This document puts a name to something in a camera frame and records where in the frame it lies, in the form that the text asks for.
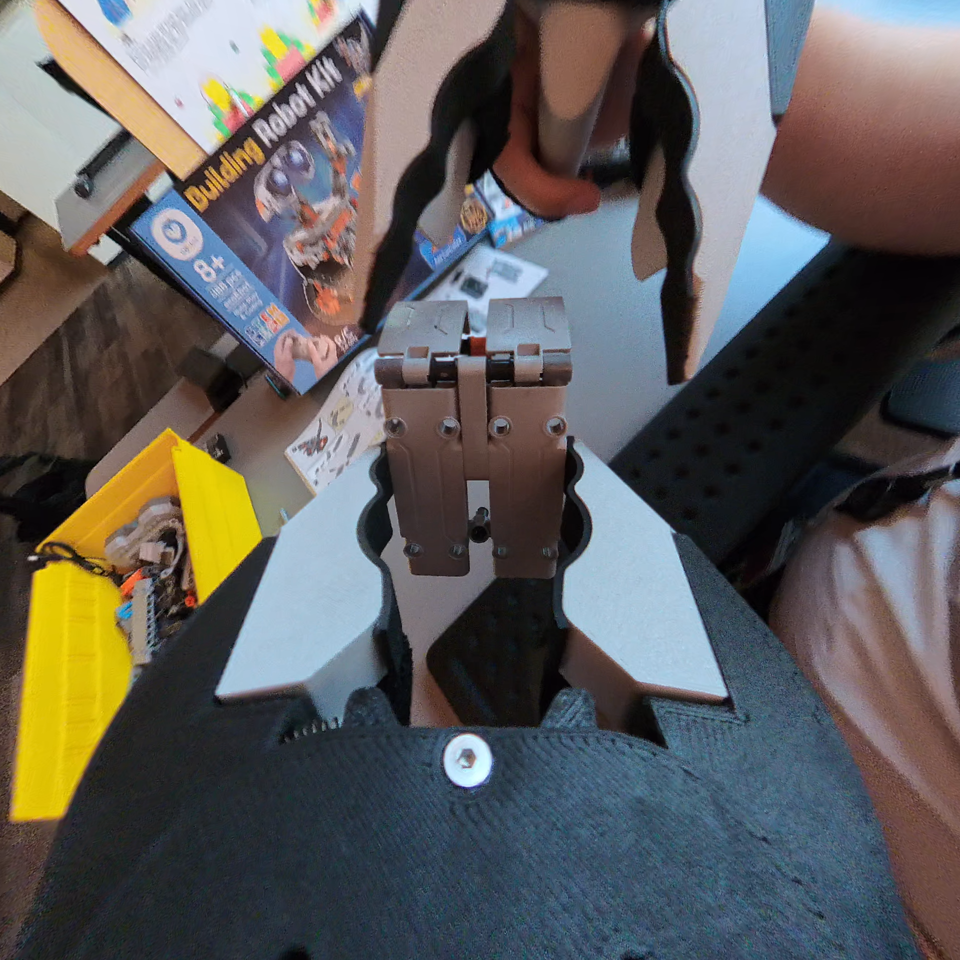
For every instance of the printed cardboard sheet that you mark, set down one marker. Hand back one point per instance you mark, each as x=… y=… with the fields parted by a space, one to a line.
x=514 y=214

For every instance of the small black cubes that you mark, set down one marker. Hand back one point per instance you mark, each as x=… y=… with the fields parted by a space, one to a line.
x=221 y=375

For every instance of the white instruction booklet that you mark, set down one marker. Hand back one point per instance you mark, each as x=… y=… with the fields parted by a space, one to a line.
x=330 y=442

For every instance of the black perforated panel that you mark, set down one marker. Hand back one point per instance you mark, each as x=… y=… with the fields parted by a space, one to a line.
x=787 y=390

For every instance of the white stand base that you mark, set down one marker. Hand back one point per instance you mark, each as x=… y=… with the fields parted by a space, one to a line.
x=67 y=172

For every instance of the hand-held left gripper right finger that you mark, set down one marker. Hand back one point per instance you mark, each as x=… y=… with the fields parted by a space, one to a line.
x=637 y=600

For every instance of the blue robot kit box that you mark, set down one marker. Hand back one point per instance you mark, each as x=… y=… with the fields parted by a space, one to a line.
x=247 y=225

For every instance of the orange grey building piece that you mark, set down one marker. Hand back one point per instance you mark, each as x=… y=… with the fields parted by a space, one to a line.
x=559 y=112

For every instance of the pile of building pieces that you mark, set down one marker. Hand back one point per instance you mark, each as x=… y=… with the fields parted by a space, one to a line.
x=150 y=570

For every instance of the grey building block assembly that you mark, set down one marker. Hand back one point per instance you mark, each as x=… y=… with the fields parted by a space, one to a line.
x=435 y=465

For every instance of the printed instruction sheet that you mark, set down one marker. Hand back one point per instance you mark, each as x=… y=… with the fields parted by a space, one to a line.
x=202 y=52

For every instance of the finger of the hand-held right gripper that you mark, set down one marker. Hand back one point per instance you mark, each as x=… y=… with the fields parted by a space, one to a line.
x=731 y=150
x=409 y=97

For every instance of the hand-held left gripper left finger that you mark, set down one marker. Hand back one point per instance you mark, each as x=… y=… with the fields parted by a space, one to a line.
x=300 y=600

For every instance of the person's right forearm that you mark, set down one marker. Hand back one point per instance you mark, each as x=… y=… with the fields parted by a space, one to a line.
x=877 y=142

